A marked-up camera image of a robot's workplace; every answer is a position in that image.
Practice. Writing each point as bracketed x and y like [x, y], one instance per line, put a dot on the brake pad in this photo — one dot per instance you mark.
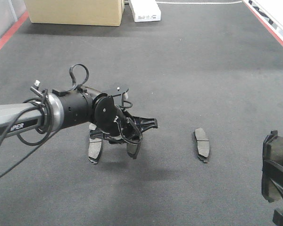
[95, 146]
[133, 149]
[272, 149]
[202, 144]

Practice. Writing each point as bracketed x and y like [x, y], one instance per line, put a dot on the white small box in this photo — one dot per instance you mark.
[145, 10]

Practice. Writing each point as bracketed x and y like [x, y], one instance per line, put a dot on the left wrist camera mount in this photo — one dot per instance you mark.
[118, 90]

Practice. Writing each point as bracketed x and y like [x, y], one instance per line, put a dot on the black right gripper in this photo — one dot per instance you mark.
[272, 187]

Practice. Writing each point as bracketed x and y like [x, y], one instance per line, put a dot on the cardboard box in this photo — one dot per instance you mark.
[78, 12]

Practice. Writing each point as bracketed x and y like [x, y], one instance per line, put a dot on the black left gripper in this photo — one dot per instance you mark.
[116, 125]

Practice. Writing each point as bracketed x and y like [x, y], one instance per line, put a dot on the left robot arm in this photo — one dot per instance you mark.
[63, 110]

